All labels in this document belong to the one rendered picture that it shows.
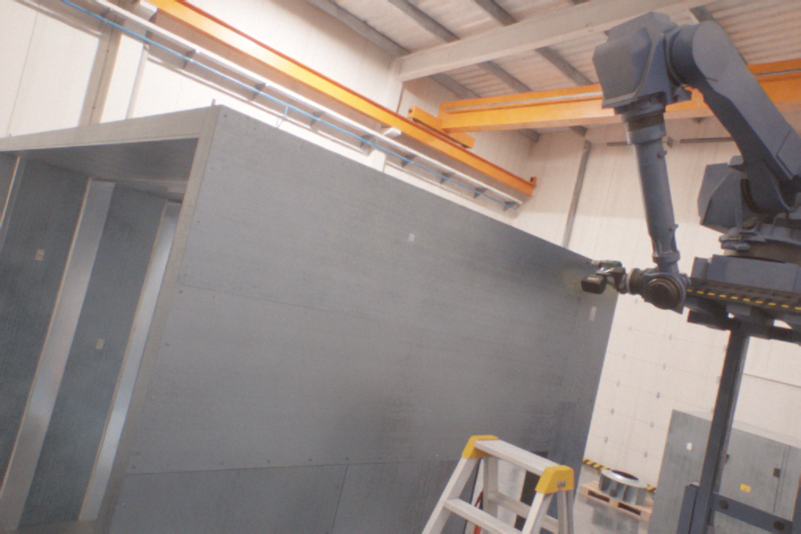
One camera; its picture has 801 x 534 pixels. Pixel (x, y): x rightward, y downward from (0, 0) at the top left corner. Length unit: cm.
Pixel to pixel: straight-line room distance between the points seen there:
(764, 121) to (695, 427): 612
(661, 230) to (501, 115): 969
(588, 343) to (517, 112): 904
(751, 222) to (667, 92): 86
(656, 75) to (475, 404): 165
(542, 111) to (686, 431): 624
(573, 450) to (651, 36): 220
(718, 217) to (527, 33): 806
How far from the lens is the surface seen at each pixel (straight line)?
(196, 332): 194
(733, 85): 301
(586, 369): 357
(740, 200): 340
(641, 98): 281
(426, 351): 252
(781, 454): 850
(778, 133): 323
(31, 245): 533
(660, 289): 297
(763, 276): 334
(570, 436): 360
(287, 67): 1144
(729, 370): 406
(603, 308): 361
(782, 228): 346
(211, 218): 191
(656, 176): 291
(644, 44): 286
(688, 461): 885
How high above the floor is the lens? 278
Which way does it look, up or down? 2 degrees up
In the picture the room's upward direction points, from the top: 13 degrees clockwise
